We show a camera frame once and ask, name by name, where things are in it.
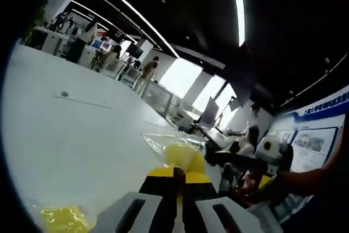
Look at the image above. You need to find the rectangular yellow silicone block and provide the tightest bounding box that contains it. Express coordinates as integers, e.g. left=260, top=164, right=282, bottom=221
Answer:
left=27, top=200, right=98, bottom=233

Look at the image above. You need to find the black computer monitor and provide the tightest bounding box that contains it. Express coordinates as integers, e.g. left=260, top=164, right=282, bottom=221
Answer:
left=130, top=47, right=145, bottom=59

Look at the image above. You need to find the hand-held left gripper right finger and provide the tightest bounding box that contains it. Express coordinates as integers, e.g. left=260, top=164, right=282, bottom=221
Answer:
left=179, top=171, right=273, bottom=233

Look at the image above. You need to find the wide ceiling light strip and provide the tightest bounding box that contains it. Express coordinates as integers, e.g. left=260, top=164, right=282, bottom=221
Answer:
left=228, top=0, right=246, bottom=47

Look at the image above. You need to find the long curved ceiling light strip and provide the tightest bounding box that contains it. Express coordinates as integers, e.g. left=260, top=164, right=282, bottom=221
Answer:
left=73, top=0, right=181, bottom=59

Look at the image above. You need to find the blue wall poster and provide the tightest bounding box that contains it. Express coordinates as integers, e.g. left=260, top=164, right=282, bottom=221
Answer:
left=266, top=85, right=349, bottom=174

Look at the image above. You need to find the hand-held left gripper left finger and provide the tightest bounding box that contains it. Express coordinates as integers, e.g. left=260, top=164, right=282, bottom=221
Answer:
left=91, top=166, right=182, bottom=233

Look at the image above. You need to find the black hanging screen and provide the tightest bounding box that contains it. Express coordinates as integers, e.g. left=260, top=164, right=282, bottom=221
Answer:
left=228, top=79, right=252, bottom=112

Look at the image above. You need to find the grey monitor on stand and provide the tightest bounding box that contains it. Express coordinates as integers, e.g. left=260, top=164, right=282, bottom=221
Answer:
left=201, top=96, right=220, bottom=130

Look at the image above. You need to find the round yellow silicone block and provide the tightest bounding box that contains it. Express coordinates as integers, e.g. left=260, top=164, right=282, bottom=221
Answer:
left=143, top=132, right=210, bottom=182

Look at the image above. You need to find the grey desk partition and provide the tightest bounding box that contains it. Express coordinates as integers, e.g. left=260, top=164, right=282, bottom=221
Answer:
left=143, top=82, right=175, bottom=118

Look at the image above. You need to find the black office chair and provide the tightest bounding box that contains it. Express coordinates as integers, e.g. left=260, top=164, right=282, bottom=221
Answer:
left=204, top=142, right=258, bottom=190

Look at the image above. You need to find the white office cabinet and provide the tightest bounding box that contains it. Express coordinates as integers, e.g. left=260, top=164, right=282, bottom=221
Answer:
left=40, top=32, right=69, bottom=56

